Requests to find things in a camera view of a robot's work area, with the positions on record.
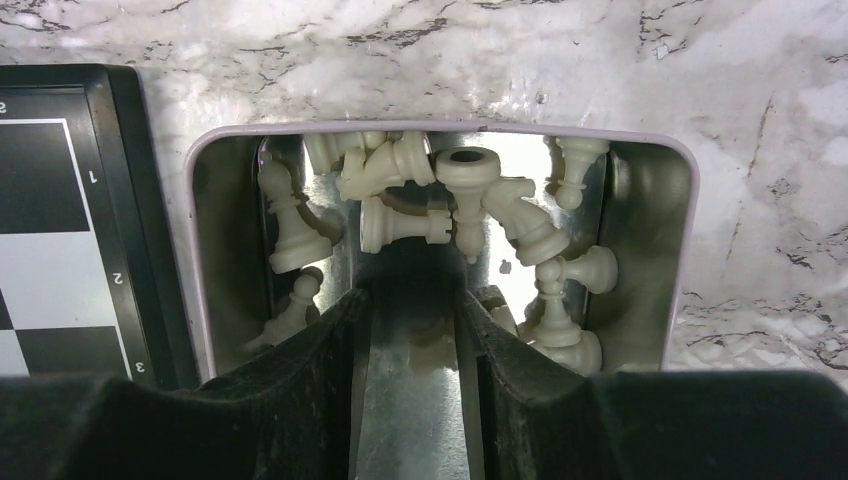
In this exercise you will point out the lilac tin tray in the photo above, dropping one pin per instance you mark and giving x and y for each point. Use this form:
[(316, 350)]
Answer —
[(639, 202)]

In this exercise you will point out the white chess pieces pile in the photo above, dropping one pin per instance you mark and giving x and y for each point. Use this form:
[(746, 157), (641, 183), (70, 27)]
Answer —
[(403, 192)]

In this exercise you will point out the black white chessboard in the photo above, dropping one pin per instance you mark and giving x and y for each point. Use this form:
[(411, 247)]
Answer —
[(89, 282)]

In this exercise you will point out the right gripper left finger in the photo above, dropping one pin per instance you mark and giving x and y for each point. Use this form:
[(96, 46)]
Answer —
[(286, 414)]

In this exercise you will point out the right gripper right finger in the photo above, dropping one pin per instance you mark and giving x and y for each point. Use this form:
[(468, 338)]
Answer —
[(527, 417)]

